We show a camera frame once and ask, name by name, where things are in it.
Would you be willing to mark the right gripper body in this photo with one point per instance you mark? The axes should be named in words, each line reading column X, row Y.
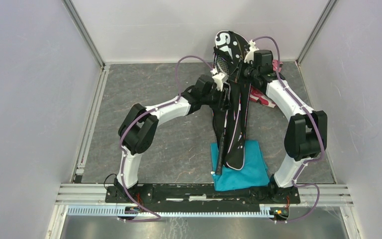
column 250, row 72

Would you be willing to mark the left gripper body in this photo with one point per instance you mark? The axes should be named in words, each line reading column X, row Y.
column 216, row 97

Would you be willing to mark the badminton racket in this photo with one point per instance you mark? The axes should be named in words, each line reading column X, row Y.
column 220, row 64
column 221, row 126

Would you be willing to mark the black racket cover bag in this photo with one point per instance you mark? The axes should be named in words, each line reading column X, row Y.
column 233, row 47

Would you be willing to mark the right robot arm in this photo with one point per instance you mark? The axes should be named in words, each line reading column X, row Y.
column 306, row 135

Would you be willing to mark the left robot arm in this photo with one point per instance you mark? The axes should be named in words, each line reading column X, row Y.
column 139, row 127

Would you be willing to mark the pink camouflage bag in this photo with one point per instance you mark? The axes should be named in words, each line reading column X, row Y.
column 259, row 97

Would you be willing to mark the teal folded cloth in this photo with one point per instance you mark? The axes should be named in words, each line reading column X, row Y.
column 253, row 174

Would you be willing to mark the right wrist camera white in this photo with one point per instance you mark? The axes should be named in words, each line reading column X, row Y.
column 252, row 48

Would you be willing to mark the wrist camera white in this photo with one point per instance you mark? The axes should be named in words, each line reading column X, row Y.
column 252, row 48
column 219, row 79

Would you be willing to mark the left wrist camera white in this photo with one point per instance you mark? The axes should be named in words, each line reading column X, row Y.
column 219, row 79

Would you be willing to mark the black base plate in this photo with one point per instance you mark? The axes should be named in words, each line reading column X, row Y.
column 201, row 198

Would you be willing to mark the slotted cable duct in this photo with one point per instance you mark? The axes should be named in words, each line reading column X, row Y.
column 132, row 212

